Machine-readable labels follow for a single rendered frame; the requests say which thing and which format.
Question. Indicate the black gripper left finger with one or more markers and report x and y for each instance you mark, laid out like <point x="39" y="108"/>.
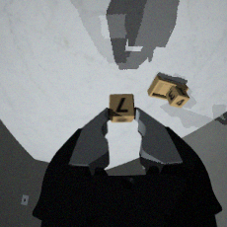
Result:
<point x="86" y="150"/>

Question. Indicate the tan wooden tray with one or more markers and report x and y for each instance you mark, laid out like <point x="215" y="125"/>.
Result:
<point x="165" y="85"/>

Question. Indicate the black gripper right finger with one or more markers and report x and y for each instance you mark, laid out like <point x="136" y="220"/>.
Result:
<point x="163" y="147"/>

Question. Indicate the tan cube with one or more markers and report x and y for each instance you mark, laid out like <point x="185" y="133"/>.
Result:
<point x="177" y="97"/>
<point x="122" y="108"/>

